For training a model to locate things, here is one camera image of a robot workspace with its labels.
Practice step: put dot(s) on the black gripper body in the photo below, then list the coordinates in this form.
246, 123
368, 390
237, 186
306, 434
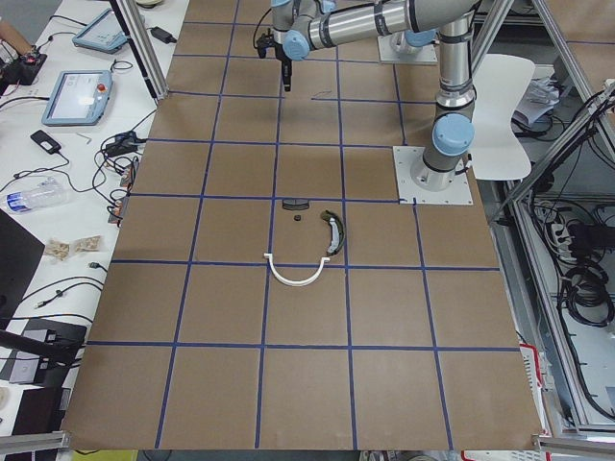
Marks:
284, 64

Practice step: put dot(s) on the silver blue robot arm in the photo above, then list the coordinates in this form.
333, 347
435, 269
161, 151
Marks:
302, 27

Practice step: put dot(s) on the dark grey brake pad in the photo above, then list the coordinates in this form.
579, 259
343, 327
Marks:
295, 204

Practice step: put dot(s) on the black power adapter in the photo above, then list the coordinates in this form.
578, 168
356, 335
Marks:
162, 35

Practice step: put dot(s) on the green curved brake shoe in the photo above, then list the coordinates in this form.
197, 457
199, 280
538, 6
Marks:
338, 232

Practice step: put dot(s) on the blue teach pendant far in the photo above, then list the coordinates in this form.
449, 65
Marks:
103, 34

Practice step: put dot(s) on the blue teach pendant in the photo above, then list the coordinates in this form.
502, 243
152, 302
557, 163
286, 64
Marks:
103, 34
79, 98

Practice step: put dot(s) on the blue teach pendant near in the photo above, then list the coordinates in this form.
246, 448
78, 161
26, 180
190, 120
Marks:
79, 98

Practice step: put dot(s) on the white plastic chair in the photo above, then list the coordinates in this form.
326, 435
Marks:
500, 82

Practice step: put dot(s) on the black smartphone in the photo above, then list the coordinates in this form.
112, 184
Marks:
46, 142

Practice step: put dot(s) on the clear plastic water bottle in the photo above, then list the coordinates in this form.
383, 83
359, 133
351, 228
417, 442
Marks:
46, 194

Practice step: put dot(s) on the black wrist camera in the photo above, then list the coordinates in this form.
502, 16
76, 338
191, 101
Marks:
264, 42

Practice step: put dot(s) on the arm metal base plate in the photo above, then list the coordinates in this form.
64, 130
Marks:
395, 49
418, 185

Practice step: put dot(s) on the aluminium frame post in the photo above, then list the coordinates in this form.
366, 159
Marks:
130, 21

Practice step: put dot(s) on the white curved plastic bracket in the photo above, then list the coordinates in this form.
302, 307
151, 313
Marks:
292, 280

